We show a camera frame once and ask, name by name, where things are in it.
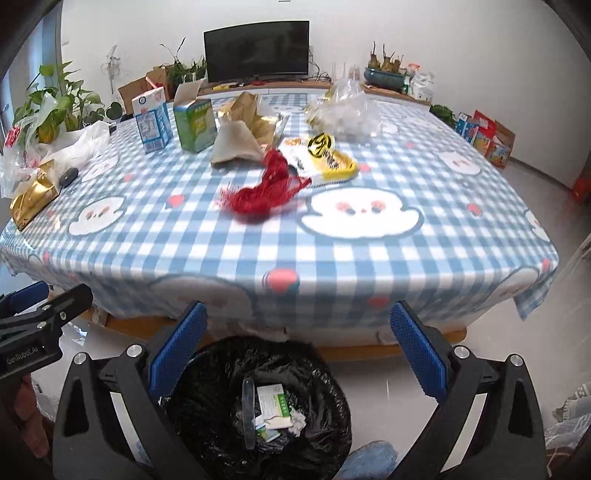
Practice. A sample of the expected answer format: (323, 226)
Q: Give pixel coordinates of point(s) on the blue checked tablecloth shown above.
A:
(277, 240)

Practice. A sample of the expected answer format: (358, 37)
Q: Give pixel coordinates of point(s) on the small black oval object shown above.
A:
(69, 176)

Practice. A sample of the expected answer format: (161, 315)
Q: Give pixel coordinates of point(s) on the blue planter dry plants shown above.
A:
(385, 76)

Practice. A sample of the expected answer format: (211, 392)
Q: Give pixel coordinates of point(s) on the white router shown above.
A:
(344, 71)

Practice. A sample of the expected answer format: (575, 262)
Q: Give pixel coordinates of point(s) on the clear plastic tube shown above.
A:
(248, 410)

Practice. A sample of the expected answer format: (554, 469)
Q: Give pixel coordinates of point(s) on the grey patterned cloth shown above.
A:
(570, 415)

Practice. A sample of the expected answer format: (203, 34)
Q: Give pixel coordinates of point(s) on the white bag on cabinet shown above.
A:
(422, 87)

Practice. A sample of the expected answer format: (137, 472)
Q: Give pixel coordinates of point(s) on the person's blue trouser leg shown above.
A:
(369, 457)

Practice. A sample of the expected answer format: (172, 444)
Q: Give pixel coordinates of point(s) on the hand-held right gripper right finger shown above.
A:
(418, 344)

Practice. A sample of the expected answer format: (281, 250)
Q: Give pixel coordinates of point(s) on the small heart-leaf plant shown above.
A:
(113, 110)

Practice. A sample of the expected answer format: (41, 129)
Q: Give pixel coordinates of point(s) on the white bottle green label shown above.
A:
(265, 434)

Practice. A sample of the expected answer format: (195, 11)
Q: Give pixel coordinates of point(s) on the spray bottle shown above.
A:
(413, 69)

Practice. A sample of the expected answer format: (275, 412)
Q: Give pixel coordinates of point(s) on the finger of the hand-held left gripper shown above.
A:
(25, 295)
(60, 309)

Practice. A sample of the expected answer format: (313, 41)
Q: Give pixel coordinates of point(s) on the red object on floor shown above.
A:
(581, 189)

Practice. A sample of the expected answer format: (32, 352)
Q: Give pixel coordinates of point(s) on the plain brown cardboard box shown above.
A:
(131, 92)

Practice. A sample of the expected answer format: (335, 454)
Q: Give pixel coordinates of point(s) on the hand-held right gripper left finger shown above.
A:
(182, 341)

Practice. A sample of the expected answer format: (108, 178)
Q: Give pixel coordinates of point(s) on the clear plastic bag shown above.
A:
(344, 113)

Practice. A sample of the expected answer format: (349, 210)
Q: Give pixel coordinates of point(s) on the potted pothos plant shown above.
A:
(60, 104)

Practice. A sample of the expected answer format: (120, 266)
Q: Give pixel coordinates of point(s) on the small gold foil bag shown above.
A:
(34, 196)

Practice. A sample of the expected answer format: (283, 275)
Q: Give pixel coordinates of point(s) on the red mesh net bag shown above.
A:
(263, 194)

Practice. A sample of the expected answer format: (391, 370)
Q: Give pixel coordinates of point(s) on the white cabinet wooden top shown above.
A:
(295, 87)

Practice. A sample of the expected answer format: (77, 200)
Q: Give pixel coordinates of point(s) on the yellow white snack packet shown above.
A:
(323, 157)

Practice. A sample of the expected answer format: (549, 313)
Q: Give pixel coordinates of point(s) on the large gold foil bag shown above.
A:
(244, 134)

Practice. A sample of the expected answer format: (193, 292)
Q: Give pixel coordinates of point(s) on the person's left hand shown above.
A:
(30, 406)

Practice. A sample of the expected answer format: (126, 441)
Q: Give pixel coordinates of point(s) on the white paper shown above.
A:
(298, 422)

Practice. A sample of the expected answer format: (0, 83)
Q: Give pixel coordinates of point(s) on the blue printed carton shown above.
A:
(466, 127)

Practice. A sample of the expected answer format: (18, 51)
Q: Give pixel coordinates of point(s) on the black curved monitor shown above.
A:
(257, 51)

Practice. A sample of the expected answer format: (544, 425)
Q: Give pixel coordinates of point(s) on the red printed carton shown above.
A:
(482, 121)

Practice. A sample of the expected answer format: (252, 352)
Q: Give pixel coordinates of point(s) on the bin with black liner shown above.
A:
(207, 415)

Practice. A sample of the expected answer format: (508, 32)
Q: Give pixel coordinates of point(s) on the tall leafy potted plant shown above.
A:
(184, 69)

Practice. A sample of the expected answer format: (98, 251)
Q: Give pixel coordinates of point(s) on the small green potted plant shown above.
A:
(443, 113)

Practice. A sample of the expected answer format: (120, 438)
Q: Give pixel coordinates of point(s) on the white plastic bag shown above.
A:
(78, 145)

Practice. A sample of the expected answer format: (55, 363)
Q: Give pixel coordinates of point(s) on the white green medicine box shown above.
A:
(274, 404)

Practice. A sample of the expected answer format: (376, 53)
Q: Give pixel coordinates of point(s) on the brown box red flower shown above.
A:
(157, 78)

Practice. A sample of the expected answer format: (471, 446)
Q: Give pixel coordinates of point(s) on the open colourful cardboard box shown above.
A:
(501, 147)

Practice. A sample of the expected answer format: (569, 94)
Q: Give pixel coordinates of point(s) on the blue white milk carton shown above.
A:
(150, 120)

